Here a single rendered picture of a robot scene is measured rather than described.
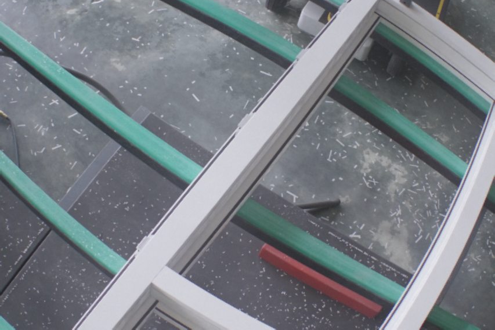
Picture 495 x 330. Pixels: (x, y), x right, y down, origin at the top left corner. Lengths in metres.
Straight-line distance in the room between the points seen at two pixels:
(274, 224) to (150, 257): 0.25
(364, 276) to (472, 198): 0.26
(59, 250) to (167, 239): 0.42
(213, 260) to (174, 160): 0.30
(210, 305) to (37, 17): 1.84
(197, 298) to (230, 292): 0.41
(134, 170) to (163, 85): 0.94
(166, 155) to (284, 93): 0.22
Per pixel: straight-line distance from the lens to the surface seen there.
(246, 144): 1.31
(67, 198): 1.65
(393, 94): 2.79
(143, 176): 1.66
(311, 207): 2.36
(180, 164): 1.35
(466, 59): 1.68
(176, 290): 1.15
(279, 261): 1.58
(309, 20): 2.74
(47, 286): 1.51
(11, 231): 1.57
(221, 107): 2.56
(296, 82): 1.41
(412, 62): 1.69
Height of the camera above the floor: 1.97
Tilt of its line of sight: 52 degrees down
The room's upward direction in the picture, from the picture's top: 19 degrees clockwise
